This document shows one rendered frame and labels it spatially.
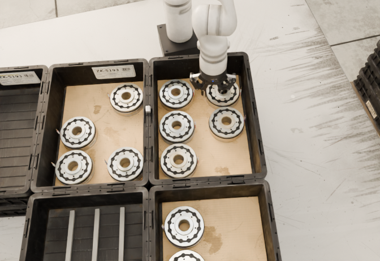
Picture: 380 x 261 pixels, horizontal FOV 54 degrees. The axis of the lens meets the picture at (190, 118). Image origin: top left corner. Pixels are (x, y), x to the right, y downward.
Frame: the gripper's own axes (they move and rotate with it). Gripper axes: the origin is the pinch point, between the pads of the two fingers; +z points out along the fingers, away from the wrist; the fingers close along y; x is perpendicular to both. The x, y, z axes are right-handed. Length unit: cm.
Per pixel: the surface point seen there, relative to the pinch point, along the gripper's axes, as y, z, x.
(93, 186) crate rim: -29.4, -7.6, -33.4
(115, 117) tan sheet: -29.5, 2.3, -8.4
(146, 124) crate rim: -17.9, -7.6, -15.4
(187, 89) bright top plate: -7.7, -0.5, 0.5
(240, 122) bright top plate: 8.2, -0.3, -10.7
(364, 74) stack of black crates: 76, 59, 49
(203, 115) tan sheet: -2.5, 2.4, -7.0
